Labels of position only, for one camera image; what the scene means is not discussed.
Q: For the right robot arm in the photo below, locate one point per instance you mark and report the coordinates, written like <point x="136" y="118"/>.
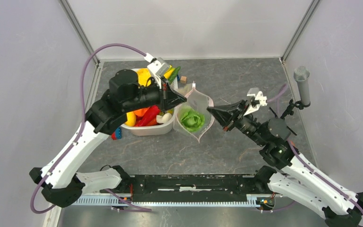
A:
<point x="289" y="172"/>

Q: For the dark green cucumber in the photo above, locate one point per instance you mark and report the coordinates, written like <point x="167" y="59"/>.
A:
<point x="174" y="74"/>

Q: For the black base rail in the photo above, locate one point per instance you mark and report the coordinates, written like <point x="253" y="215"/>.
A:
<point x="191" y="188"/>

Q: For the yellow banana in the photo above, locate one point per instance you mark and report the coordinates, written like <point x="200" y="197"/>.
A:
<point x="169" y="72"/>

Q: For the yellow crinkled lettuce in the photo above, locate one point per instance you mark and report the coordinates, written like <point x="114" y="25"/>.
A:
<point x="144" y="76"/>

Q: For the white plastic basket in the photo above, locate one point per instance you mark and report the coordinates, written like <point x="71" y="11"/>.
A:
<point x="152" y="130"/>

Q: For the small wooden cube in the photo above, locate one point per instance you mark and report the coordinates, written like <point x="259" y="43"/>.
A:
<point x="183" y="79"/>

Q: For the orange bell pepper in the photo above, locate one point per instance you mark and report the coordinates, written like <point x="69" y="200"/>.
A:
<point x="141" y="112"/>

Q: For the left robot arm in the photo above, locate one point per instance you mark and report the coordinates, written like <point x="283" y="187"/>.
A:
<point x="60" y="182"/>

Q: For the blue red toy block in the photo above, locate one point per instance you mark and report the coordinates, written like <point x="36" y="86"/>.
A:
<point x="117" y="134"/>

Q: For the green napa cabbage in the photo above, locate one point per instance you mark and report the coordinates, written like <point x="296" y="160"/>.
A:
<point x="191" y="120"/>

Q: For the clear zip top bag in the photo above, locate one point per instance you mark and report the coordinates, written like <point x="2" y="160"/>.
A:
<point x="199" y="102"/>

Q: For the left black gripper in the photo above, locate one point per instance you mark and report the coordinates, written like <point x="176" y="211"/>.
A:
<point x="168" y="98"/>

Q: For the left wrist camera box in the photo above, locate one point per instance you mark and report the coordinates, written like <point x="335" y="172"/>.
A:
<point x="157" y="68"/>

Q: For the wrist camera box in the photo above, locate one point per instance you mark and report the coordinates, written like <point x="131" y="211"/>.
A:
<point x="157" y="68"/>
<point x="256" y="100"/>

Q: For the black microphone tripod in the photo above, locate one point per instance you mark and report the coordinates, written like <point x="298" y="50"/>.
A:
<point x="286" y="111"/>

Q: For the yellow lemon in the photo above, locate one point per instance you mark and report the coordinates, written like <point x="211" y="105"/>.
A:
<point x="131" y="119"/>

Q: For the grey microphone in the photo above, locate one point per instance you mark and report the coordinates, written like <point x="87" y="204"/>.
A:
<point x="301" y="76"/>

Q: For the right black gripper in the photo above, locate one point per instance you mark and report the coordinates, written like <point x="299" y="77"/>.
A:
<point x="229" y="115"/>

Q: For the red pepper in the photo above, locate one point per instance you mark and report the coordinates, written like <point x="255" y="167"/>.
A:
<point x="149" y="116"/>

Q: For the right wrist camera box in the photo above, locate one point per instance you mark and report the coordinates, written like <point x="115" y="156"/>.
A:
<point x="256" y="100"/>

